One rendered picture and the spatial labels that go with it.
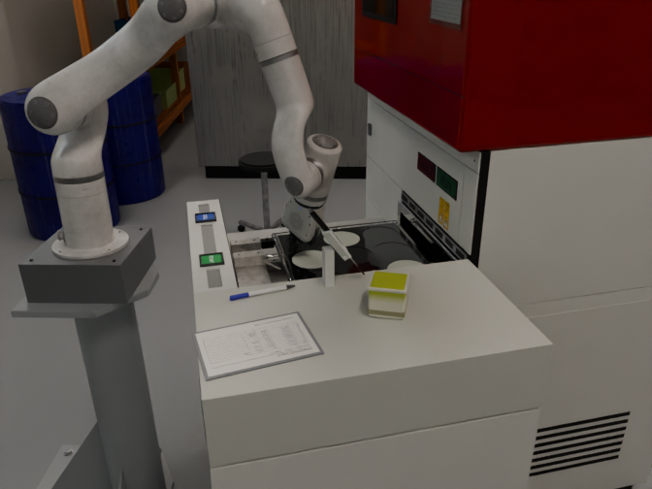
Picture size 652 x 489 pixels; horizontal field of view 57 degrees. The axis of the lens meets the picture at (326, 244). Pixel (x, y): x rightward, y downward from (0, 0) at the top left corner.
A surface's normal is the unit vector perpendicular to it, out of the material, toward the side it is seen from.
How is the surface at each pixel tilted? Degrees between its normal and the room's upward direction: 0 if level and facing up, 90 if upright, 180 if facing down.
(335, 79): 90
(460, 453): 90
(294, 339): 0
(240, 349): 0
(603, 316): 90
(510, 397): 90
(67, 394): 0
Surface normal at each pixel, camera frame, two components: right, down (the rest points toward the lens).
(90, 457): -0.04, 0.44
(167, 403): -0.01, -0.90
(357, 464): 0.23, 0.42
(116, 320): 0.63, 0.33
